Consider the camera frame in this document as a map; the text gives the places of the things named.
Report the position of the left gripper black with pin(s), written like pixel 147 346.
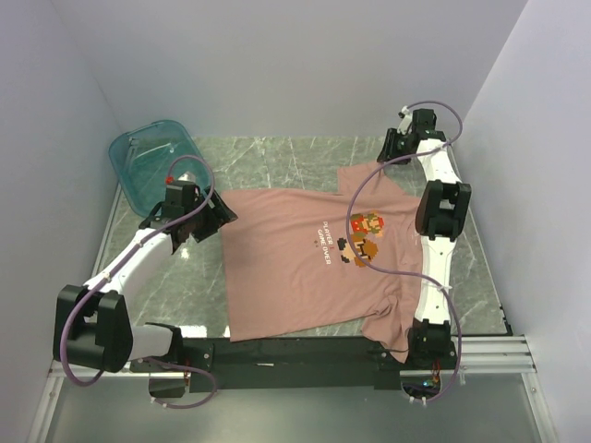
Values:
pixel 218 216

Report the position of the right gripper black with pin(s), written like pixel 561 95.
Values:
pixel 388 151

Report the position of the pink t shirt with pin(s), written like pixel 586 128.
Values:
pixel 300 259

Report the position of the teal plastic basin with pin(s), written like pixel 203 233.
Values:
pixel 143 158

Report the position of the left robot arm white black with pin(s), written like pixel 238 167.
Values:
pixel 92 327

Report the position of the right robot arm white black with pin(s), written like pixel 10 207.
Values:
pixel 440 220

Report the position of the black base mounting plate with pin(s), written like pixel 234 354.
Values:
pixel 317 362

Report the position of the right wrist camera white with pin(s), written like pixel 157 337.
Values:
pixel 406 116

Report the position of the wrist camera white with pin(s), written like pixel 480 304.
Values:
pixel 406 116
pixel 187 178

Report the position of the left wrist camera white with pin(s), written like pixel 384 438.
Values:
pixel 187 178

